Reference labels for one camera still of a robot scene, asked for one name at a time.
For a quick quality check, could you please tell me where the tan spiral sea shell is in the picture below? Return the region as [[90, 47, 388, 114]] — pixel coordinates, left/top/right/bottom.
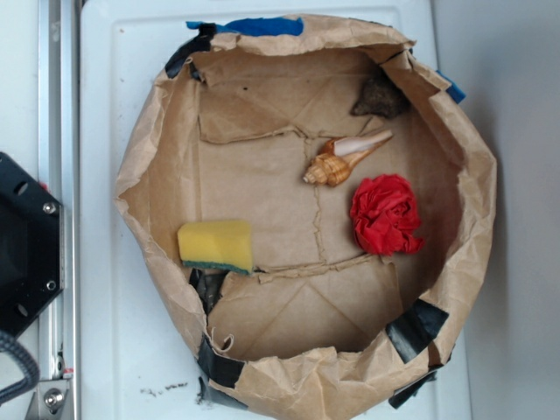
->
[[303, 129, 393, 187]]

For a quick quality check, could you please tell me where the brown paper bag bin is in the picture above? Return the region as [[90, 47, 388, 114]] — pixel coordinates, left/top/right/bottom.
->
[[115, 15, 496, 419]]

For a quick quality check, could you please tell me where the yellow green sponge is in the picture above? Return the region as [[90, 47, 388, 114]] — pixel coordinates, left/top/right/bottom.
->
[[178, 220, 253, 275]]

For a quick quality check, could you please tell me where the red crumpled paper ball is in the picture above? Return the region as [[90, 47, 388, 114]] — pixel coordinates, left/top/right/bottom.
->
[[350, 174, 424, 256]]

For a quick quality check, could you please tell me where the dark brown rock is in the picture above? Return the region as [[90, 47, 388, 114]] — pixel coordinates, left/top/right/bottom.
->
[[351, 78, 410, 119]]

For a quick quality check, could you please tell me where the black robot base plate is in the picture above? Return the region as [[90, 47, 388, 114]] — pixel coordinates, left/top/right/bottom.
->
[[1, 153, 61, 338]]

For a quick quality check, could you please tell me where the aluminium frame rail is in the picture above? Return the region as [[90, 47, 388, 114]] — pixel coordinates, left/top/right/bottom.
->
[[38, 1, 83, 419]]

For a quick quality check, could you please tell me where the metal corner bracket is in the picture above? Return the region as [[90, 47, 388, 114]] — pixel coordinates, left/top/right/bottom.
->
[[24, 379, 74, 420]]

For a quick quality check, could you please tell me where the grey braided cable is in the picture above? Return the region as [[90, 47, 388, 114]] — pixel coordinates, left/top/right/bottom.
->
[[0, 328, 41, 399]]

